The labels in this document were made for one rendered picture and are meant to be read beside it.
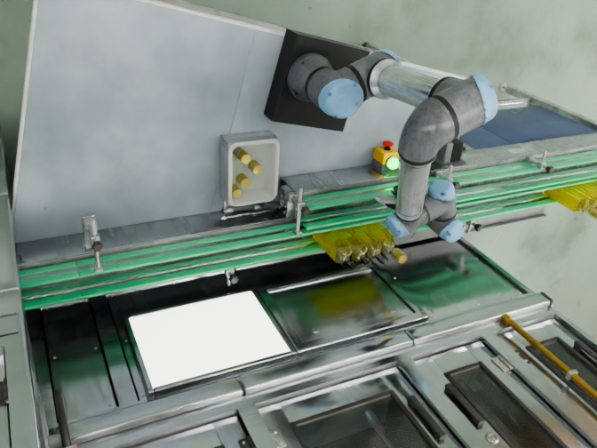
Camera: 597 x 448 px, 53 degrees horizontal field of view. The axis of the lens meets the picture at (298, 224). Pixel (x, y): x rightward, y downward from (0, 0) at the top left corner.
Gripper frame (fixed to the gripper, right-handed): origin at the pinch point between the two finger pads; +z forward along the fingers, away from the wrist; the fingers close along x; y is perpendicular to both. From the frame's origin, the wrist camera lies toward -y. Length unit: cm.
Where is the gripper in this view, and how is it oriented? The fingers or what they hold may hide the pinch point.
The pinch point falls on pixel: (391, 183)
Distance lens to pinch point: 208.9
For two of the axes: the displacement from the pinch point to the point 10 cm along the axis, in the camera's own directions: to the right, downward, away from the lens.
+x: -7.4, 6.7, -0.1
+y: -4.8, -5.4, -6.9
